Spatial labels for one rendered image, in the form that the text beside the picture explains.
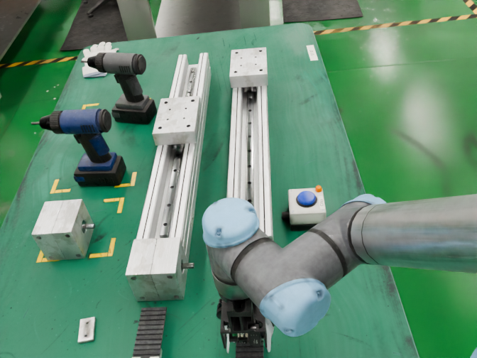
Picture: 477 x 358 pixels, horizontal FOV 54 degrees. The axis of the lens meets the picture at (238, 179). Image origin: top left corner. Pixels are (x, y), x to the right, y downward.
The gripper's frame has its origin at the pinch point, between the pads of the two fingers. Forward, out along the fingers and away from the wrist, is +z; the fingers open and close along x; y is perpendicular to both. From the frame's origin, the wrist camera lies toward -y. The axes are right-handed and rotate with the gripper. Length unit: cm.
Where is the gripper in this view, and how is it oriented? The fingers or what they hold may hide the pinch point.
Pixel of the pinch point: (250, 333)
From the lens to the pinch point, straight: 90.9
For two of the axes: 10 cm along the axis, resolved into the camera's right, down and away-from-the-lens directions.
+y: -0.2, 6.8, -7.3
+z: 1.0, 7.3, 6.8
